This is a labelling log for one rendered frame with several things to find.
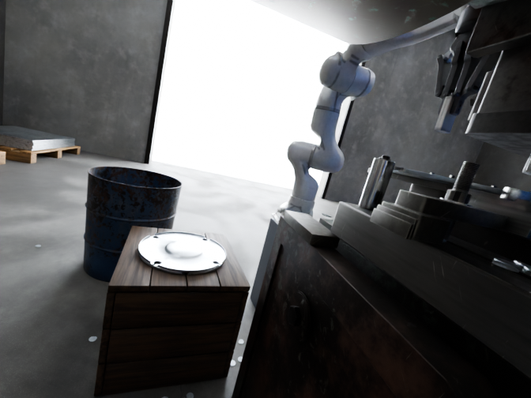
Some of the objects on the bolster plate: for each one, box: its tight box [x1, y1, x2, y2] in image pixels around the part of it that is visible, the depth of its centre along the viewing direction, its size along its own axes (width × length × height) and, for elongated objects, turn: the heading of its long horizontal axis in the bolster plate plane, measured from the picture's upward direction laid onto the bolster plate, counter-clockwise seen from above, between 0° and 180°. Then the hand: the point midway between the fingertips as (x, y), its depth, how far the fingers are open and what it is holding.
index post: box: [359, 156, 396, 211], centre depth 43 cm, size 3×3×10 cm
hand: (447, 115), depth 51 cm, fingers closed
